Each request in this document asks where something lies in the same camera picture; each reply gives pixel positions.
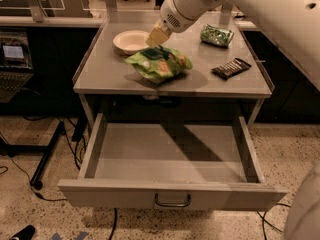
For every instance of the foam-padded gripper finger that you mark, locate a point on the foam-padded gripper finger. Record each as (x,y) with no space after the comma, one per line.
(159,34)

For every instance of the green rice chip bag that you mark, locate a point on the green rice chip bag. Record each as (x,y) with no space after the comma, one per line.
(159,64)

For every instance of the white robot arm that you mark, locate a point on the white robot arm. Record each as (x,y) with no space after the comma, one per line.
(292,25)

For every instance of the crumpled green foil snack bag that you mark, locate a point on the crumpled green foil snack bag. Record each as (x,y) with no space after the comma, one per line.
(220,37)

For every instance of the grey open drawer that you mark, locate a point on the grey open drawer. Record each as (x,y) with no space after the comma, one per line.
(126,164)

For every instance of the white paper bowl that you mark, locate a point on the white paper bowl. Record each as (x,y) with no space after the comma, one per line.
(131,42)

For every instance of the black snack bar packet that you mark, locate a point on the black snack bar packet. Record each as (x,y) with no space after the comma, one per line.
(232,68)

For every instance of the laptop computer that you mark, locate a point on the laptop computer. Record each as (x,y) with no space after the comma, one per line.
(16,67)

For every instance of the black floor stand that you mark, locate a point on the black floor stand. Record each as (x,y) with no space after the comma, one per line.
(44,150)

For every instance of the black cylinder on floor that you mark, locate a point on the black cylinder on floor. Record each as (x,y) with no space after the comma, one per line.
(25,234)

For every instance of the black metal drawer handle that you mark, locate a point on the black metal drawer handle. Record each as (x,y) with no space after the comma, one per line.
(172,202)

